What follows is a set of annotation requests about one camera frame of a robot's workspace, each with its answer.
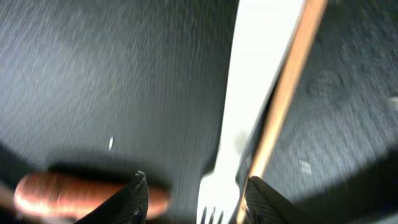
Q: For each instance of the wooden chopstick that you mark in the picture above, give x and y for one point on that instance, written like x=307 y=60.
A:
x=304 y=35

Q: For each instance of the round black serving tray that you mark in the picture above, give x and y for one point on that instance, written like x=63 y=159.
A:
x=105 y=88

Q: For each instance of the orange carrot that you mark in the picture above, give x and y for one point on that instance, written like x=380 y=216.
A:
x=56 y=195

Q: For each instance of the white plastic fork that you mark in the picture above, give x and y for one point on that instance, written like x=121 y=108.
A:
x=262 y=35

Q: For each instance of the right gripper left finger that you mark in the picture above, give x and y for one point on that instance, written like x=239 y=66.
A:
x=127 y=206

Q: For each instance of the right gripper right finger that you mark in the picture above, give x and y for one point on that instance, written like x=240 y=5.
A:
x=266 y=206

